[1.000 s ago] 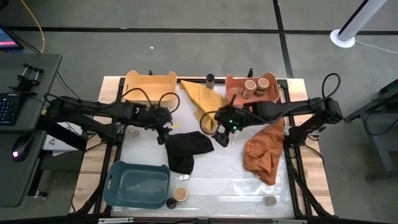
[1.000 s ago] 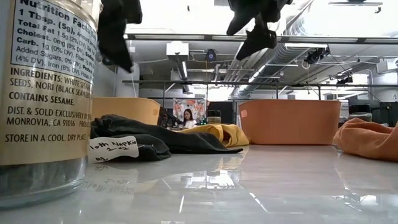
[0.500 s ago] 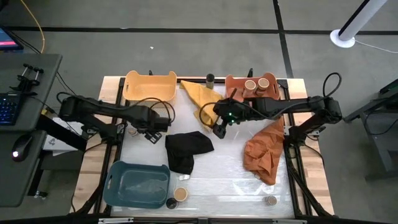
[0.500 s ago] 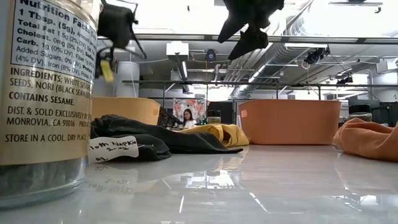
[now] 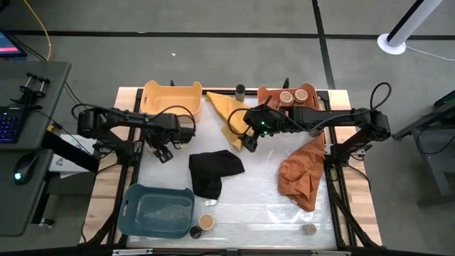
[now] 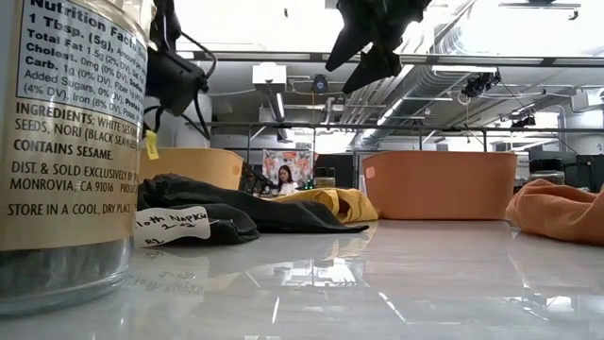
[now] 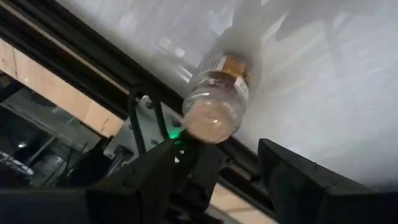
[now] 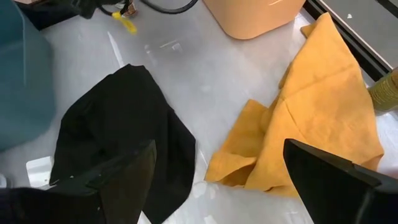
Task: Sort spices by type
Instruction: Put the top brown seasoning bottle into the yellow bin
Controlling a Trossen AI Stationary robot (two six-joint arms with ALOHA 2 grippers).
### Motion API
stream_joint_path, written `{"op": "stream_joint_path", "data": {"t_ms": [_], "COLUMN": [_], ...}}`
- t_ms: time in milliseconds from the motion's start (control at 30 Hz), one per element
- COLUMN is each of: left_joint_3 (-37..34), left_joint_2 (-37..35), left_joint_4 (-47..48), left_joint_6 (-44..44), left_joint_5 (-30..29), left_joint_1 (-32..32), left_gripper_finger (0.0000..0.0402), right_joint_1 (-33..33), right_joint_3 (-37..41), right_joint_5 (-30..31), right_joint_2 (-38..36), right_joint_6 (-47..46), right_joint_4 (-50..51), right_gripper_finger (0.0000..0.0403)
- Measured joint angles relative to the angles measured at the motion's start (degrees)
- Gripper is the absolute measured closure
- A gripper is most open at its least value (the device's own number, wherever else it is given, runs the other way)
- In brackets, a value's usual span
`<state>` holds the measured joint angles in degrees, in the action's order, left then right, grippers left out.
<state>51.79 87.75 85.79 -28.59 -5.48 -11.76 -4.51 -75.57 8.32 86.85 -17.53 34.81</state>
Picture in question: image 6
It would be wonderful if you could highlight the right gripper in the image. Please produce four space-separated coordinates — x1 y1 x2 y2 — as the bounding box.
325 0 433 95

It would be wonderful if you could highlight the black-lidded green label jar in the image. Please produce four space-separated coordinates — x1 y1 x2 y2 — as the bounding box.
314 166 337 190

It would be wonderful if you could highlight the large gold-lidded sesame jar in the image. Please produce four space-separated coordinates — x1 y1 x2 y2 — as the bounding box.
0 0 150 316

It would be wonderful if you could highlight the black-lidded glass spice jar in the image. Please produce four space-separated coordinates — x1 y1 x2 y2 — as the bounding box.
528 158 566 186

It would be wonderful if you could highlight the small yellow tag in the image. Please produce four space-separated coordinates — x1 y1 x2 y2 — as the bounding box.
144 130 160 161

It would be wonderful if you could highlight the yellow plastic bin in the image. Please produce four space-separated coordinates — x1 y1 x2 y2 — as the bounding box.
139 146 245 192

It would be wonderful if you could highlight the white ceiling box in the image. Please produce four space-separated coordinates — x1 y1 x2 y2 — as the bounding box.
251 62 288 86

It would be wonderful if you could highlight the black screen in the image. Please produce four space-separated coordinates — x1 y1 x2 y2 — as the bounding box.
312 153 356 190

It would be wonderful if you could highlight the floral poster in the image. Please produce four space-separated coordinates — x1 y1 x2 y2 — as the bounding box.
261 149 313 190

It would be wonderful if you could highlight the white handwritten label tag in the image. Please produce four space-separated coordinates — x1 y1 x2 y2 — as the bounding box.
134 205 212 249

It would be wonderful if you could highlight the yellow cloth napkin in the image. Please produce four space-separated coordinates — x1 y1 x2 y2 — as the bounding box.
272 187 379 224

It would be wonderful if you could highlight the orange plastic bin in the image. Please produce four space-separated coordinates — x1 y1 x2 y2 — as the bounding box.
361 150 519 221

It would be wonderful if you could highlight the person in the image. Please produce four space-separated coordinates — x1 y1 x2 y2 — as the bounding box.
275 163 299 196

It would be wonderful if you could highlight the black cloth napkin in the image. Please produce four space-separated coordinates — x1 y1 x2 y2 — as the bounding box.
136 173 370 247

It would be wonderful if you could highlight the black monitor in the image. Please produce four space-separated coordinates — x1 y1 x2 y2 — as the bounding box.
576 154 604 194
528 149 579 185

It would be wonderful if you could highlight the orange cloth napkin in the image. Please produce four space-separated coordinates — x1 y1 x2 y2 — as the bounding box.
504 178 604 247

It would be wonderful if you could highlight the silver ventilation duct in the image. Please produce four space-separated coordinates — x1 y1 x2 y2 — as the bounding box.
339 27 473 147

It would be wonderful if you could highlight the grey overhead frame beam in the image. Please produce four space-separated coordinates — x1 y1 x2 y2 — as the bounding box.
176 50 604 67

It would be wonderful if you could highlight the black metal rack rail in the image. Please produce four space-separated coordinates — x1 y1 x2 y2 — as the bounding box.
186 121 604 134

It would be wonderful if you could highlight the black hanging camera cluster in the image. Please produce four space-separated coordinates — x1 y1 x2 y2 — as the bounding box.
460 71 502 99

